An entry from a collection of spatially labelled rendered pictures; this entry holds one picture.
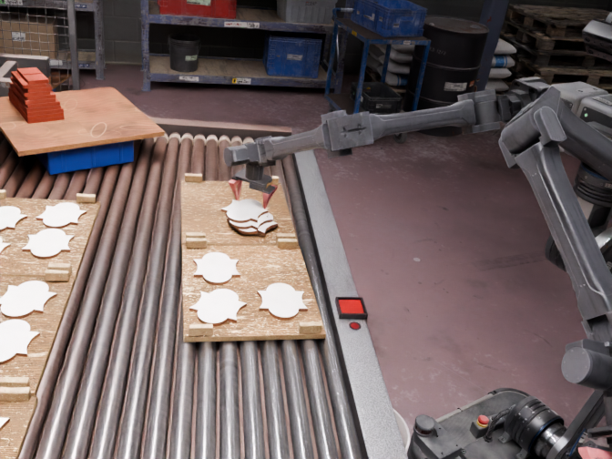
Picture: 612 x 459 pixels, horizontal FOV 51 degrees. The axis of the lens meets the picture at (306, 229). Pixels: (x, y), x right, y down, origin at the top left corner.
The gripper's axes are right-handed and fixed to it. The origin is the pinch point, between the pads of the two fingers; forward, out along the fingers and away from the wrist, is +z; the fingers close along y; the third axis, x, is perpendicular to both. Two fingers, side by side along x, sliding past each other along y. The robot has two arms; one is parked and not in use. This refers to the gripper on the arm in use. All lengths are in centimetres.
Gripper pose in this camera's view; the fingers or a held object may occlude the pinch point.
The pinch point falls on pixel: (251, 201)
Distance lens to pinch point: 204.8
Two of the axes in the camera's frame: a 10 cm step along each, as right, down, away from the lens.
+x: 3.7, -4.5, 8.2
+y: 9.2, 3.0, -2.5
